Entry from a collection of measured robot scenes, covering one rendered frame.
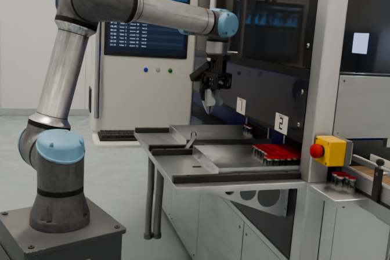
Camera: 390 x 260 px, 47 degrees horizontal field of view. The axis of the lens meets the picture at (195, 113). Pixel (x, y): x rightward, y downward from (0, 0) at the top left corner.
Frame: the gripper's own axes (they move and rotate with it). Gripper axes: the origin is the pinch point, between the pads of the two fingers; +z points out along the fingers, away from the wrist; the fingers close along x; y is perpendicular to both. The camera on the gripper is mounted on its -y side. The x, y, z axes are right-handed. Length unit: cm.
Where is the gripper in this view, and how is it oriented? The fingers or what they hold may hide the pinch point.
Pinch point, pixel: (207, 109)
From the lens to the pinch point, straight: 159.2
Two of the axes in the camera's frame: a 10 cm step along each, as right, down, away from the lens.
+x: 7.4, -0.6, 6.7
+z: -0.8, 9.8, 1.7
